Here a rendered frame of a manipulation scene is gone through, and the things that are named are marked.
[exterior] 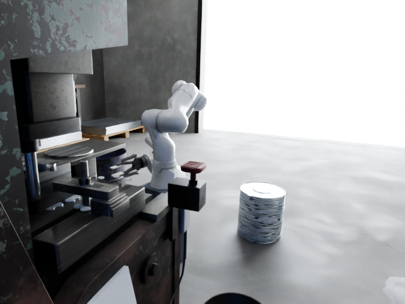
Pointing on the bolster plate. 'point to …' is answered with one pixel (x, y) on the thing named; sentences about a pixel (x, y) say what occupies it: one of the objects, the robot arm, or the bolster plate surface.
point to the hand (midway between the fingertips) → (116, 171)
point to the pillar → (32, 175)
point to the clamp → (112, 204)
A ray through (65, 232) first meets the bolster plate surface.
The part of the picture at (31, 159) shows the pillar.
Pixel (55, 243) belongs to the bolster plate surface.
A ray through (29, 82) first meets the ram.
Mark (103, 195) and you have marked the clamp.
